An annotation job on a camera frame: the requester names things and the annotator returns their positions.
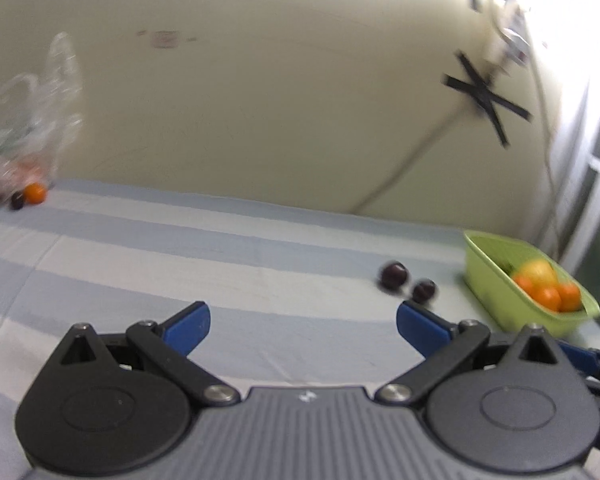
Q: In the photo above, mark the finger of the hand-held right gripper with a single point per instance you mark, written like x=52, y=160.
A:
x=577, y=356

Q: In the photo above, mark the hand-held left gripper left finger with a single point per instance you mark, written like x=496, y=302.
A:
x=190, y=325

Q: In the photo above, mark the small orange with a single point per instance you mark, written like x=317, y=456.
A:
x=570, y=296
x=34, y=193
x=525, y=285

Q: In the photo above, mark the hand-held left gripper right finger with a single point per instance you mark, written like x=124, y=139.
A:
x=420, y=325

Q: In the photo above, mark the small dark fruit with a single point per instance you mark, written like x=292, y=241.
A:
x=17, y=201

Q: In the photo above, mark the dark plum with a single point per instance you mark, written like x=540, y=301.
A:
x=394, y=276
x=424, y=290

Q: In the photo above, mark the clear plastic bag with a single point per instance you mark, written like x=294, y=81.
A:
x=25, y=125

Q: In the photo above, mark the green plastic basket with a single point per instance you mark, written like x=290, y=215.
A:
x=490, y=290

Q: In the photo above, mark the large yellow citrus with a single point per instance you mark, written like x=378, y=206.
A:
x=537, y=272

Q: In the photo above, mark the black tape cross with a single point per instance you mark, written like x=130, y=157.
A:
x=485, y=95

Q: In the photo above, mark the striped bed sheet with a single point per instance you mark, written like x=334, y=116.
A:
x=180, y=260

